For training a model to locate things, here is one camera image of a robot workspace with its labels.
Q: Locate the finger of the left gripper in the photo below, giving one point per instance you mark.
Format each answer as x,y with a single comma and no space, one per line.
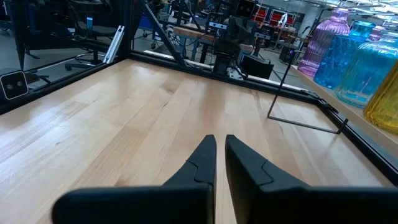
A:
237,34
247,34

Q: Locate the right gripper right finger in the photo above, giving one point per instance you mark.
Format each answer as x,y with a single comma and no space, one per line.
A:
264,199

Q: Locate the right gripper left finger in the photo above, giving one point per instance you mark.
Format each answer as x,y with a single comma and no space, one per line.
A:
186,202

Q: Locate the large pink ribbed glass vase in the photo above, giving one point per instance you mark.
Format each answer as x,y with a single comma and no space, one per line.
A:
323,46

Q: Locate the round teal glass vase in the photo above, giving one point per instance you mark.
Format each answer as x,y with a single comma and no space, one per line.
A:
335,62

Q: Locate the clear round glass vase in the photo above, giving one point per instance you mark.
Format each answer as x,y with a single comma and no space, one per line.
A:
367,74

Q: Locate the round yellow glass vase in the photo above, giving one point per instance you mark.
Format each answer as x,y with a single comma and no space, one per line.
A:
385,105

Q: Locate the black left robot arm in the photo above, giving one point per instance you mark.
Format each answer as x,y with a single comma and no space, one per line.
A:
225,56

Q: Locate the wooden shelf with black legs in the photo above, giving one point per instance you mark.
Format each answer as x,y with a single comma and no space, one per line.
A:
354,115

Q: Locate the black equipment box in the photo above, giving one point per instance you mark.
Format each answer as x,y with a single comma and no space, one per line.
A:
256,67

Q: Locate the wooden workbench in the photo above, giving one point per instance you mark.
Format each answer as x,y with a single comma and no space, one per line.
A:
192,34

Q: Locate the blue storage bin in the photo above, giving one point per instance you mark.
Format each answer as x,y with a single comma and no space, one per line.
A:
144,22

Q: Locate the black office chair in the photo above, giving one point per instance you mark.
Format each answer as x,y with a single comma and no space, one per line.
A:
99,31

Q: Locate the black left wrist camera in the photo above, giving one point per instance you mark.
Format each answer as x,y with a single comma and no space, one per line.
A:
245,7

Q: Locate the black metal rig frame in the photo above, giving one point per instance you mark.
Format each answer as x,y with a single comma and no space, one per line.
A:
126,31

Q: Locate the silver metal bracket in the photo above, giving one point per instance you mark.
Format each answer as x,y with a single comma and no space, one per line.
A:
114,45

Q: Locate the small white-rimmed depth camera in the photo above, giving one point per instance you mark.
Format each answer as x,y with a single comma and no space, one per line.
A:
14,85

